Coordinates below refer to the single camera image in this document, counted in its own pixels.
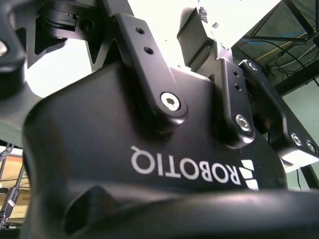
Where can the square silver CPU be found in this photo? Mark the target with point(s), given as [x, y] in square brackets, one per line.
[197, 44]

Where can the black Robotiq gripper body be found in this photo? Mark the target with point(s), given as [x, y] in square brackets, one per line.
[99, 149]

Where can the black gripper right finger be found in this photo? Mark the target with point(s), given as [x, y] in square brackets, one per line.
[236, 99]

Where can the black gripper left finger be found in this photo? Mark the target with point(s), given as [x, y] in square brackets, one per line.
[149, 62]

